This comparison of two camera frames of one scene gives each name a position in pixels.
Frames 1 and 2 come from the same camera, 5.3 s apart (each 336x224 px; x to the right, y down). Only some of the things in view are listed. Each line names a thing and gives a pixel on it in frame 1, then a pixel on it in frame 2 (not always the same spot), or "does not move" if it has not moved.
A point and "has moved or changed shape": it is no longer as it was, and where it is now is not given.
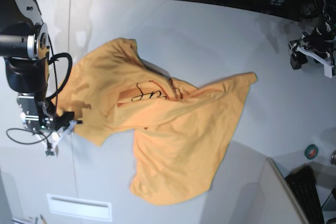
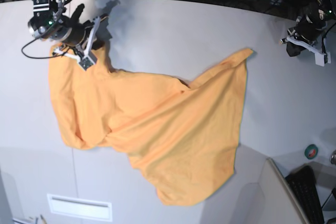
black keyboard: x=302 y=182 does not move
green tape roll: x=311 y=151 does not move
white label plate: x=75 y=207 does not move
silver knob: x=333 y=158 does not move
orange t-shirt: x=182 y=130 has moved or changed shape
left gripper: x=39 y=117 -> x=58 y=28
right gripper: x=322 y=40 -> x=307 y=27
